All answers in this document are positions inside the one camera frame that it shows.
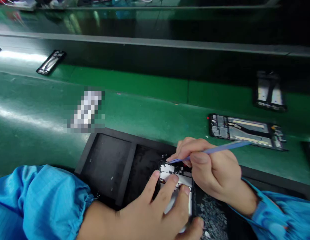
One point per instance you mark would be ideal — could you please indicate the person's left hand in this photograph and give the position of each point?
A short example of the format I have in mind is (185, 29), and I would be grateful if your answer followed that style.
(150, 217)

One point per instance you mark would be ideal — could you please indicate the black foam fixture tray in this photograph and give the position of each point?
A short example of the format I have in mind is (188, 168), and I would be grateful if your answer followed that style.
(107, 165)

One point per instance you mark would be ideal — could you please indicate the pile of small silver parts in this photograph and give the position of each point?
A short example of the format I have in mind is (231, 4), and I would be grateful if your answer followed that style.
(212, 217)

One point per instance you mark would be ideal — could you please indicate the grey metal conveyor rail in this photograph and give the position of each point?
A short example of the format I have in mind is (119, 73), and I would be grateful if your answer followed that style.
(155, 43)

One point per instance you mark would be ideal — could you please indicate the person's right hand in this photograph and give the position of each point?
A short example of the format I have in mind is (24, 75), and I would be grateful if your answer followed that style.
(217, 172)

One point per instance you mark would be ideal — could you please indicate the phone frame with white parts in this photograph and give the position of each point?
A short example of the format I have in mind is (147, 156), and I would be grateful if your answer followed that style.
(190, 200)

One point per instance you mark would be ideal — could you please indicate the blue plastic spudger tool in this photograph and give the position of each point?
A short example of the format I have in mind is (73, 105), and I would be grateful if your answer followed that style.
(225, 147)

